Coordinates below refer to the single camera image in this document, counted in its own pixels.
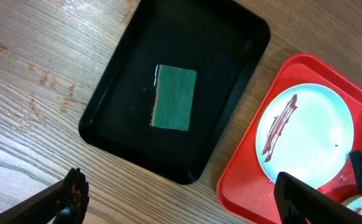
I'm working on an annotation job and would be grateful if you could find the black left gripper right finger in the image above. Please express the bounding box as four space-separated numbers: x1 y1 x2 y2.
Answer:
274 172 362 224

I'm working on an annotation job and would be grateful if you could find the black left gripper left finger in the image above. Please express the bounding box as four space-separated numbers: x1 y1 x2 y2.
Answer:
0 168 90 224

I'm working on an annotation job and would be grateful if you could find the green yellow sponge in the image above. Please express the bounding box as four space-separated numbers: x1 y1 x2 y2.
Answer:
150 65 197 131

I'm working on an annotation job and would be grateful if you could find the red serving tray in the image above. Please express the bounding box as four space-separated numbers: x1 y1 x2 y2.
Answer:
217 53 362 223

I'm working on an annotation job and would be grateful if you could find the black water tray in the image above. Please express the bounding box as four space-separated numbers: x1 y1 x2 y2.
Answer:
79 0 270 185

